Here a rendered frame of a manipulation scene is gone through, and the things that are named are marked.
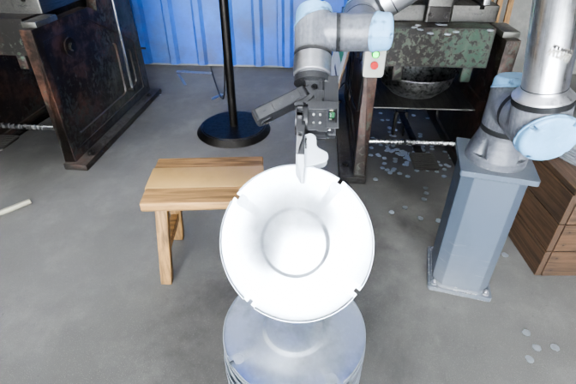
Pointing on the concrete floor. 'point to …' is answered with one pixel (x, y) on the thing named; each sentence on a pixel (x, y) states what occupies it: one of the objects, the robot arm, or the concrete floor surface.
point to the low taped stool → (191, 195)
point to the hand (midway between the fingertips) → (298, 177)
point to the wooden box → (549, 220)
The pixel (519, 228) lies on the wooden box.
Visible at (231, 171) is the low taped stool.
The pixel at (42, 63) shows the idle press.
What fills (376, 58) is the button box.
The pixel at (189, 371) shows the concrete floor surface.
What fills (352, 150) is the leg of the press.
